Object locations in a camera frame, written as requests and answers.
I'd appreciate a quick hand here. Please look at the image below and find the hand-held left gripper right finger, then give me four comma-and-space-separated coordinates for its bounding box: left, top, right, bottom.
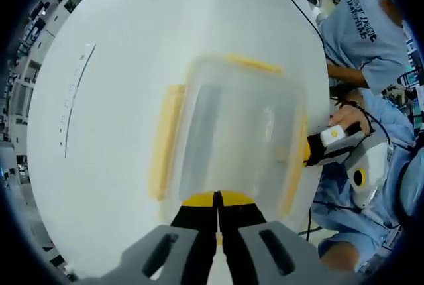
217, 190, 332, 285

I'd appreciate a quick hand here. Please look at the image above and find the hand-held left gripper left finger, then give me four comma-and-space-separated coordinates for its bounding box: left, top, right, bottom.
99, 191, 219, 285

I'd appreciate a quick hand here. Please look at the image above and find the transparent plastic storage box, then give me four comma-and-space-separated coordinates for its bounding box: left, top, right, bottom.
146, 52, 311, 225

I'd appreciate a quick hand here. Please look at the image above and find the person's right hand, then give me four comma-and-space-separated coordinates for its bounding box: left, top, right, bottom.
330, 103, 372, 143

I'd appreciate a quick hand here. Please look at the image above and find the person in light-blue shirt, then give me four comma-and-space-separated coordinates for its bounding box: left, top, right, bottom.
313, 89, 420, 262

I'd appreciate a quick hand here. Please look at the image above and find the white office cabinet row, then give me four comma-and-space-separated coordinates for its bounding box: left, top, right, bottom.
0, 0, 72, 153

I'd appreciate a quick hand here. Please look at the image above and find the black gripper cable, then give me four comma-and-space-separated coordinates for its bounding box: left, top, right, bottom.
329, 94, 417, 153

